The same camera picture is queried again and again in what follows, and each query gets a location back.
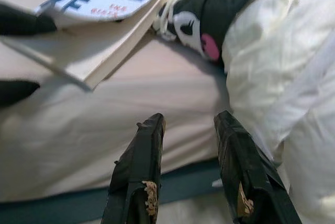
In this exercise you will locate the cream cartoon print quilt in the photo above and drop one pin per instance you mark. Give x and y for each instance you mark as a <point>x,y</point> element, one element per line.
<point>274,51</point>

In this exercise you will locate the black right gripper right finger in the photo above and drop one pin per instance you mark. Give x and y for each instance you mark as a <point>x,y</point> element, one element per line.
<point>240,161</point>

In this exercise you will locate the bed mattress with beige sheet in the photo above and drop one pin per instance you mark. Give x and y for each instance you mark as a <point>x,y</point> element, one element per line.
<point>117,109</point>

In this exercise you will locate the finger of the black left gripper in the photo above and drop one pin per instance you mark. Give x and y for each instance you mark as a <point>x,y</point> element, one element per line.
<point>21,22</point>
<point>13,91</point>

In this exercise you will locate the dark teal bed frame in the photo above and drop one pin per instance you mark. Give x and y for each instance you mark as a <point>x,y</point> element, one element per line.
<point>183,182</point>

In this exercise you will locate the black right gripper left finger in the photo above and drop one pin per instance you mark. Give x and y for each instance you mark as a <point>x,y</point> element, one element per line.
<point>141,161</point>

